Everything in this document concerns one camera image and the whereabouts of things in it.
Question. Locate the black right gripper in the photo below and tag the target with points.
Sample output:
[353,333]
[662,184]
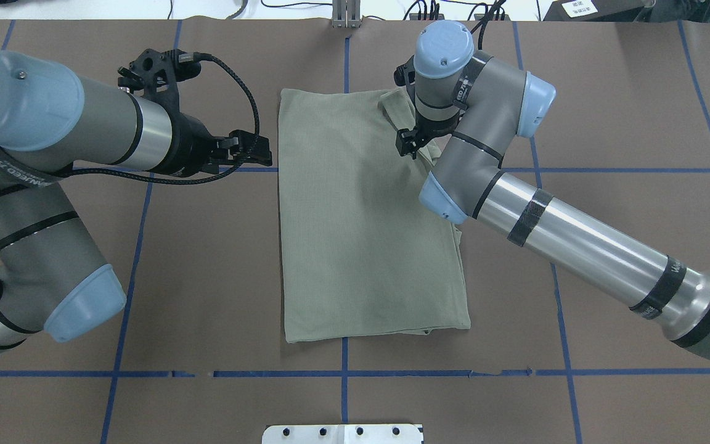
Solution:
[406,140]

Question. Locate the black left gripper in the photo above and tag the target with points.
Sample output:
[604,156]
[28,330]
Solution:
[193,146]

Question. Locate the olive green long-sleeve shirt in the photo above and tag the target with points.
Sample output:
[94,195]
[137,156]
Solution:
[360,254]

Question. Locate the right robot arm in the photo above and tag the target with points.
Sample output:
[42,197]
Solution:
[481,103]

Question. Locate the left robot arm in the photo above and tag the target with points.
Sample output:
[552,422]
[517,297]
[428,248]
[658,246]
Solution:
[56,124]

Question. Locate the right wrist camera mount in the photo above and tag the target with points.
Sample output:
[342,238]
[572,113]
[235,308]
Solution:
[405,75]

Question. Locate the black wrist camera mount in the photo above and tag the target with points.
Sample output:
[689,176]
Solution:
[156,75]

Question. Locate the aluminium frame post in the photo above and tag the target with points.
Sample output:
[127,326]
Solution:
[346,14]

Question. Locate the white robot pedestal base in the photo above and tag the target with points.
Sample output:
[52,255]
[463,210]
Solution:
[344,433]

